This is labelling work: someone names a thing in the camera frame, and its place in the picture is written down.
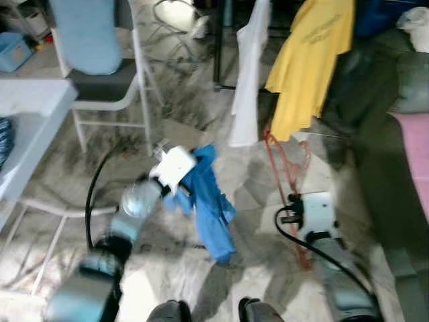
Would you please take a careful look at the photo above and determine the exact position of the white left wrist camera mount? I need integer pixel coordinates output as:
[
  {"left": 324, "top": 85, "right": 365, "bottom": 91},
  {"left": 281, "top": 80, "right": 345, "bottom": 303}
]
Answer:
[{"left": 149, "top": 146, "right": 197, "bottom": 195}]

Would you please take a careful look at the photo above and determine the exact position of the light blue plastic table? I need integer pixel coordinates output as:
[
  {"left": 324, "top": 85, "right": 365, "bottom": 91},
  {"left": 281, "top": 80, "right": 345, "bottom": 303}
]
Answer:
[{"left": 0, "top": 77, "right": 115, "bottom": 296}]

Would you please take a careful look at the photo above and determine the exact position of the red wire hanger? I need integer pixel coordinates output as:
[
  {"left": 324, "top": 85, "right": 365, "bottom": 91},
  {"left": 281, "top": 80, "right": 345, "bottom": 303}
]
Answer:
[{"left": 263, "top": 129, "right": 314, "bottom": 272}]

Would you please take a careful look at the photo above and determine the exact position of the blue plaid garment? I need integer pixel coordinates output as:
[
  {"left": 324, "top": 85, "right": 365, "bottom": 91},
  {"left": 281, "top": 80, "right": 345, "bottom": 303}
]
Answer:
[{"left": 0, "top": 117, "right": 15, "bottom": 170}]

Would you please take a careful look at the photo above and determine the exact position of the grey white folding chair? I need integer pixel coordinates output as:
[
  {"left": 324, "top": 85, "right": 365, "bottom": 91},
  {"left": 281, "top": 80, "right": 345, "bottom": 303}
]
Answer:
[{"left": 50, "top": 0, "right": 165, "bottom": 158}]

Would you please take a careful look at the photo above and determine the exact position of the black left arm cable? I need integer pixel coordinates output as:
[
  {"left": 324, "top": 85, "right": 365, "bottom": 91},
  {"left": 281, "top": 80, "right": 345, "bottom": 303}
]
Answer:
[{"left": 84, "top": 144, "right": 128, "bottom": 252}]

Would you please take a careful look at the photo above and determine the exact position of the light blue pillow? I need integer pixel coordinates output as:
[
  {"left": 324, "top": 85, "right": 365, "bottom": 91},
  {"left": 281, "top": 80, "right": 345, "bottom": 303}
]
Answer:
[{"left": 48, "top": 0, "right": 125, "bottom": 76}]

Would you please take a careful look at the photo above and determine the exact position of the silver robot right leg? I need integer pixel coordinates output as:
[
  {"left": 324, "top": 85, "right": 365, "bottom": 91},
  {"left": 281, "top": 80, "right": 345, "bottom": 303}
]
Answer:
[{"left": 238, "top": 297, "right": 286, "bottom": 322}]

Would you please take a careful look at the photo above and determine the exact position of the white garment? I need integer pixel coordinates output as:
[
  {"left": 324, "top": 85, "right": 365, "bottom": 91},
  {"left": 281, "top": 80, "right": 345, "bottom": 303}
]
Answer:
[{"left": 228, "top": 0, "right": 272, "bottom": 148}]

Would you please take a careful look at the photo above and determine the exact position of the silver robot leg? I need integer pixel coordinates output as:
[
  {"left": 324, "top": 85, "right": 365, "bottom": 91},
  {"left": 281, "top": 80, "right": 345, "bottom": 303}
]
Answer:
[
  {"left": 146, "top": 300, "right": 192, "bottom": 322},
  {"left": 238, "top": 297, "right": 286, "bottom": 322}
]

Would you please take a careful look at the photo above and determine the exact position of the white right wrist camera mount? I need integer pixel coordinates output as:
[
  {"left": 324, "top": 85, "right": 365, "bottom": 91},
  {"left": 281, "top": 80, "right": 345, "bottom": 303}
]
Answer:
[{"left": 295, "top": 192, "right": 339, "bottom": 244}]

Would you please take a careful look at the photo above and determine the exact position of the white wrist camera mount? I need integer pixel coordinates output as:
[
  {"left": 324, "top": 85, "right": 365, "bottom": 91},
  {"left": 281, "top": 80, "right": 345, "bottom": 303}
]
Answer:
[
  {"left": 149, "top": 146, "right": 197, "bottom": 195},
  {"left": 295, "top": 192, "right": 339, "bottom": 244}
]

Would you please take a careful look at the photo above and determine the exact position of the yellow garment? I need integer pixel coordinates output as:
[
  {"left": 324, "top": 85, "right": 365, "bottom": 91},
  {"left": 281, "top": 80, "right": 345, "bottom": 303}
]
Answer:
[{"left": 265, "top": 0, "right": 356, "bottom": 143}]

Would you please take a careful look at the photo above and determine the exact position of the dark grey sofa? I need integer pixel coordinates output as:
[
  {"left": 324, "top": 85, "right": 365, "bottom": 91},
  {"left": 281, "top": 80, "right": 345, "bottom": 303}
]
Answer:
[{"left": 320, "top": 27, "right": 429, "bottom": 322}]

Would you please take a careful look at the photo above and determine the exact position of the navy blue cushion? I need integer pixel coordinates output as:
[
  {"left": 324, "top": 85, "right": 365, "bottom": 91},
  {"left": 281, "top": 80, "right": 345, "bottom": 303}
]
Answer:
[{"left": 354, "top": 0, "right": 420, "bottom": 38}]

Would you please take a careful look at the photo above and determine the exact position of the black drying rack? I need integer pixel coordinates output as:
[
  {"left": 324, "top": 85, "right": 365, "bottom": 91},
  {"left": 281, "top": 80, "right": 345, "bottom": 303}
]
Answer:
[{"left": 211, "top": 0, "right": 296, "bottom": 91}]

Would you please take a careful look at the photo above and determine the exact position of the blue plastic basket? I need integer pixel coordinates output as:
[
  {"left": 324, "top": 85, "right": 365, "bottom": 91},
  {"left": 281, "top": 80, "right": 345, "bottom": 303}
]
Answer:
[{"left": 0, "top": 32, "right": 34, "bottom": 73}]

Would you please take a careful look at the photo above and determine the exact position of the white crumpled cloth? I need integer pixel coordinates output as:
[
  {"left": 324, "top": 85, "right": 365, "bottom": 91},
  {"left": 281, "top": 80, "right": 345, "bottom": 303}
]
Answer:
[{"left": 397, "top": 7, "right": 429, "bottom": 53}]

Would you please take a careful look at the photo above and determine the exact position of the pink mattress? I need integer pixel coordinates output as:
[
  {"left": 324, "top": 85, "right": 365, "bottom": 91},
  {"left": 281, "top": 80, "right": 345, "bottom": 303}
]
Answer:
[{"left": 389, "top": 113, "right": 429, "bottom": 222}]

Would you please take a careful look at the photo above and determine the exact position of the silver robot left leg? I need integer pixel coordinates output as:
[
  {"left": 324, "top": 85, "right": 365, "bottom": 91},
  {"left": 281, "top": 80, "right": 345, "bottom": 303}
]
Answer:
[{"left": 146, "top": 300, "right": 192, "bottom": 322}]

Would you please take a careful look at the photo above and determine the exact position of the white baby bouncer frame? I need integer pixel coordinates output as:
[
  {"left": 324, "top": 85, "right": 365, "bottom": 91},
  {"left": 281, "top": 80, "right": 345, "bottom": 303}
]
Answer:
[{"left": 151, "top": 0, "right": 212, "bottom": 40}]

